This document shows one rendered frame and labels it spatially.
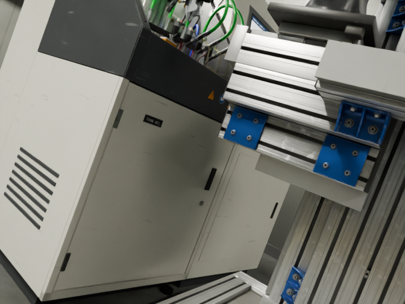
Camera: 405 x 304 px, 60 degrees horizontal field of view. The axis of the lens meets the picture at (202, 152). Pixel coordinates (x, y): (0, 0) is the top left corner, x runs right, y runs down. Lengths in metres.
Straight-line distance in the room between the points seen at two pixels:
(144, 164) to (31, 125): 0.47
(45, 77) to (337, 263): 1.15
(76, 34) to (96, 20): 0.11
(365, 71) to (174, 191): 0.92
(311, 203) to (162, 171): 0.56
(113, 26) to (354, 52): 0.78
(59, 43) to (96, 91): 0.34
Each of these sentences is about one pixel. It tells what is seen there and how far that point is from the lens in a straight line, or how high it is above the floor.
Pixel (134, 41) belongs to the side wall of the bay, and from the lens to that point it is 1.11.
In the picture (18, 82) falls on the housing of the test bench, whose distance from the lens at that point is 1.65.
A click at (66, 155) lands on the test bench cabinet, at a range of 1.22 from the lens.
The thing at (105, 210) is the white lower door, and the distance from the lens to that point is 1.20.
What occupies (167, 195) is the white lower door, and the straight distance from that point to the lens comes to 1.36.
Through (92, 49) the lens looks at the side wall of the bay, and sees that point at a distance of 1.26.
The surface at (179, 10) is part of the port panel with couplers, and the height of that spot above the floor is 1.26.
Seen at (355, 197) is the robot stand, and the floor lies 0.71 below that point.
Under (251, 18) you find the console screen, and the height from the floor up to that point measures 1.39.
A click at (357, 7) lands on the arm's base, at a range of 0.87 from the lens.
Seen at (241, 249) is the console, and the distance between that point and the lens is 2.02.
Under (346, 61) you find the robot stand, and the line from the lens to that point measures 0.67.
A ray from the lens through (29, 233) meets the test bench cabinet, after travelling 1.34.
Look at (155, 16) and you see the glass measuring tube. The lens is 1.82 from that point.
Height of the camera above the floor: 0.71
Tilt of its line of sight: 3 degrees down
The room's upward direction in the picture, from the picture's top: 21 degrees clockwise
